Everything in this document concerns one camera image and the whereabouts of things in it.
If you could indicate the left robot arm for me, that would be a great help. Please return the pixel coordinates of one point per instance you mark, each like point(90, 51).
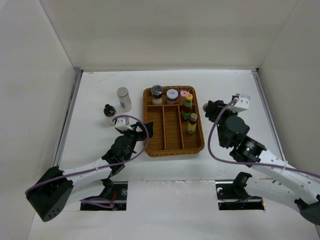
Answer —
point(58, 188)

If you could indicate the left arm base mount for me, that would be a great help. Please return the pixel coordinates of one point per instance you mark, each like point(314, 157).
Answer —
point(112, 198)

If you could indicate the right aluminium table rail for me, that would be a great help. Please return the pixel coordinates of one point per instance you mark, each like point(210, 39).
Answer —
point(262, 95)

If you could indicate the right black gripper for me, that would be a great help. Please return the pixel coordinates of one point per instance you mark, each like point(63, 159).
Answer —
point(215, 106)

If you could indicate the white-lid sauce jar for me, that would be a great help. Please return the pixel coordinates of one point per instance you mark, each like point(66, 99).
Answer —
point(172, 96)

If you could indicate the silver-lid jar white beads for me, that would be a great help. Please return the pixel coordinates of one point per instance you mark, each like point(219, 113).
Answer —
point(124, 99)

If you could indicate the brown wicker divided basket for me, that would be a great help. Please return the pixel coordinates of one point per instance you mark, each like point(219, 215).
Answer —
point(170, 135)

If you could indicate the green-label chili sauce bottle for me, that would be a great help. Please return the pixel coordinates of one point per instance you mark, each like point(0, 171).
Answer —
point(186, 110)

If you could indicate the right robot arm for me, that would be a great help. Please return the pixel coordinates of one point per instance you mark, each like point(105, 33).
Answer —
point(294, 188)

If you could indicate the small black round bottle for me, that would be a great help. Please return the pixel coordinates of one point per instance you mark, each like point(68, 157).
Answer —
point(109, 111)

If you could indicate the black-cap pepper jar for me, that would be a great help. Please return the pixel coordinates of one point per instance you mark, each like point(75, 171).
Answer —
point(205, 107)

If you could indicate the pink-cap spice shaker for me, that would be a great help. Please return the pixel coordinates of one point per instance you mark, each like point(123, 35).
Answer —
point(182, 95)

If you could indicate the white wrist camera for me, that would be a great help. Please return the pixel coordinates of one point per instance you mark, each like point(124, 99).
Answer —
point(119, 123)
point(242, 102)

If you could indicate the left aluminium table rail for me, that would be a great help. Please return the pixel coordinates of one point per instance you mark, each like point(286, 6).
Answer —
point(68, 116)

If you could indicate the yellow-label oil bottle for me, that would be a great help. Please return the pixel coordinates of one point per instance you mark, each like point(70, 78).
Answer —
point(192, 122)

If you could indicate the black-top salt grinder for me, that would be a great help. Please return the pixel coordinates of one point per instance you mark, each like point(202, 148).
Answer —
point(157, 92)

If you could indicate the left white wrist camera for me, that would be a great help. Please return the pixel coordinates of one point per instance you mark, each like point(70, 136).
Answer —
point(119, 123)

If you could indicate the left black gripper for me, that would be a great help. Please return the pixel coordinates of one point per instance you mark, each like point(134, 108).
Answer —
point(140, 136)

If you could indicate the aluminium table rail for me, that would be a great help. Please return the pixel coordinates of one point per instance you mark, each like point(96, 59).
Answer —
point(68, 116)
point(262, 95)

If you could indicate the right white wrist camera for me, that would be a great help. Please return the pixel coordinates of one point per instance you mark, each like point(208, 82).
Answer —
point(242, 102)

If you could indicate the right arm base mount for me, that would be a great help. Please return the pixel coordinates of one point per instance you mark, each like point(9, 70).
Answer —
point(232, 196)

